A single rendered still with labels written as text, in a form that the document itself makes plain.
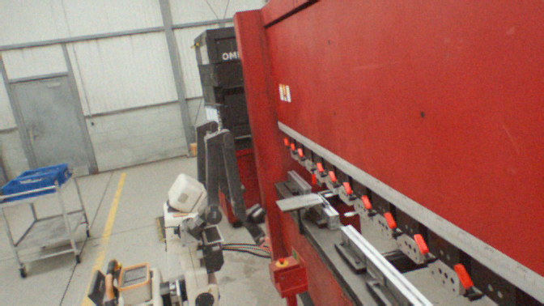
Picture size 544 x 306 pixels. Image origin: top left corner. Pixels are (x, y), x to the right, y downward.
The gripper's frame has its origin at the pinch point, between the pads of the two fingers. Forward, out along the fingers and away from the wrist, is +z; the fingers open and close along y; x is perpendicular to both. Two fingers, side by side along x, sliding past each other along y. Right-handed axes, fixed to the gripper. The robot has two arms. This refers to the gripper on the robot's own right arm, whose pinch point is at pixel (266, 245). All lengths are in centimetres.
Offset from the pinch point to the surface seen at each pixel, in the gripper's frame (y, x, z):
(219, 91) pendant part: 189, -47, -52
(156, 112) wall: 732, 35, -30
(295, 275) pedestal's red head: 1.8, -1.5, 25.8
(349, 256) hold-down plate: -16.0, -29.3, 25.1
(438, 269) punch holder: -89, -40, -5
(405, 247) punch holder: -69, -41, -3
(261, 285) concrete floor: 125, 31, 96
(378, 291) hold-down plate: -49, -26, 24
